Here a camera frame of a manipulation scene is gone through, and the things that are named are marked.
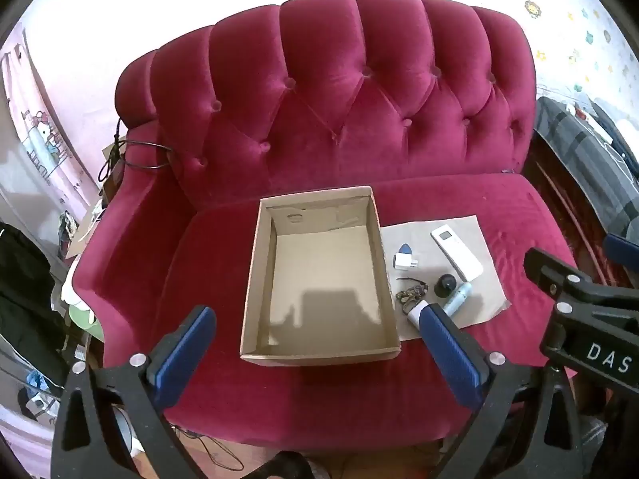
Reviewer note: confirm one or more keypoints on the dark wooden furniture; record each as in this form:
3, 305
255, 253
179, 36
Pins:
559, 194

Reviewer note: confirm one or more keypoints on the cardboard box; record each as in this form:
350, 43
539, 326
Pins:
314, 279

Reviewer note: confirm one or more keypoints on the bunch of keys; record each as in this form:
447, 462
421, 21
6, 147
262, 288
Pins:
412, 293

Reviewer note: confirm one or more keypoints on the brown cardboard piece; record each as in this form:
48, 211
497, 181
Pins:
112, 169

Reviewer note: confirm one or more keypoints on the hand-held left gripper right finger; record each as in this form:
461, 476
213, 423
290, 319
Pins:
449, 354

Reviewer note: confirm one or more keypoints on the grey plaid cloth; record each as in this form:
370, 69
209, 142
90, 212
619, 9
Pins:
579, 149

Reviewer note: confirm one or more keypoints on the black bag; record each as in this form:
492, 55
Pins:
25, 299

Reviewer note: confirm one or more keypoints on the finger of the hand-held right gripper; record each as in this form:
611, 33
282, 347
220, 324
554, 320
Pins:
621, 247
554, 272

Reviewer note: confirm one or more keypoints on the grey paper sheet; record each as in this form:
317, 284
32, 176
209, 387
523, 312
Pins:
486, 304

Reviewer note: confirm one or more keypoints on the pink cartoon print curtain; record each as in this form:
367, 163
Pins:
42, 129

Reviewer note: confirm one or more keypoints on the blue key fob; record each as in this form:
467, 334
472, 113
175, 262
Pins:
407, 248

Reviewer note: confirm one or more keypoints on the large white charger plug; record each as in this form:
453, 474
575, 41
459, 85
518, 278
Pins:
414, 315

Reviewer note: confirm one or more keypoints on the green cloth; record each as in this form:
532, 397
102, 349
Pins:
85, 320

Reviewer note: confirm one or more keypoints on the small white charger cube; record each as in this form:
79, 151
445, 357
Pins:
402, 261

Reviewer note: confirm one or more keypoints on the white remote control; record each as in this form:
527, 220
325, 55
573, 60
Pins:
457, 252

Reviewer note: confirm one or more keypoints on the red velvet tufted sofa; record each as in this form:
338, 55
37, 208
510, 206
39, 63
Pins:
349, 100

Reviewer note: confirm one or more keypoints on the black round knob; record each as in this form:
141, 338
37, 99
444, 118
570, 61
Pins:
445, 285

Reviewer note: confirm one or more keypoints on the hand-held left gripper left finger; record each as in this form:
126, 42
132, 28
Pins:
184, 354

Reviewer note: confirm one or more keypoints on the light blue tube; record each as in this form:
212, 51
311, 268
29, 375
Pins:
457, 299

